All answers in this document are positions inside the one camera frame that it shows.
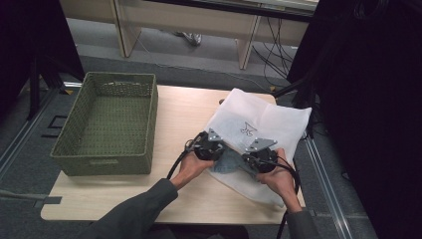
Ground right hand-held gripper cable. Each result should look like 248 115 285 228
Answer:
255 156 303 239

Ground left hand-held gripper cable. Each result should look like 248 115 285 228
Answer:
166 131 207 180

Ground black metal stand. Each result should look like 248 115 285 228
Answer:
273 79 320 139
27 55 85 121

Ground hand-held gripper cable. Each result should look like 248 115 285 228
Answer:
166 131 207 180
255 156 303 239

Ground white mesh laundry bag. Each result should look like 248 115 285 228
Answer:
203 87 314 209

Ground person's right hand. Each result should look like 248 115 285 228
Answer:
256 147 304 214

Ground light blue denim garment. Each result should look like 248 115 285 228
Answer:
210 150 260 179

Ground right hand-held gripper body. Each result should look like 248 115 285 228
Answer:
243 137 280 174

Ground green woven basket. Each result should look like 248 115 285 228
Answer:
49 71 159 177

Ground person's left hand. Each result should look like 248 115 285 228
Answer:
170 151 215 191

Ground person's dark pants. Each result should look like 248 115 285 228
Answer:
148 224 251 239

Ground black floor cables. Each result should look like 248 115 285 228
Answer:
251 16 297 88

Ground dark curtain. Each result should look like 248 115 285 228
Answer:
286 0 422 239
0 0 86 118

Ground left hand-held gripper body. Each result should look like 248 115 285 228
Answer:
193 127 227 162

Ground grey floor strap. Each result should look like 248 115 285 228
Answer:
0 188 63 209

